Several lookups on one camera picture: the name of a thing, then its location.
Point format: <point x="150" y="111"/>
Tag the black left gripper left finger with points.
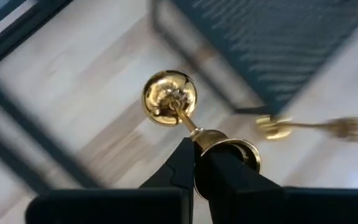
<point x="104" y="207"/>

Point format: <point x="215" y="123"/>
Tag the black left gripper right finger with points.
<point x="291" y="207"/>

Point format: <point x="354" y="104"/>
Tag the medium gold candlestick holder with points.
<point x="272" y="127"/>

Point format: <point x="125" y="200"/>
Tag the short gold candlestick holder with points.
<point x="163" y="93"/>

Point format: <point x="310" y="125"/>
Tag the black perforated metal shelf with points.
<point x="275" y="46"/>

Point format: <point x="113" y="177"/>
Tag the black aluminium table frame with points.
<point x="26" y="126"/>

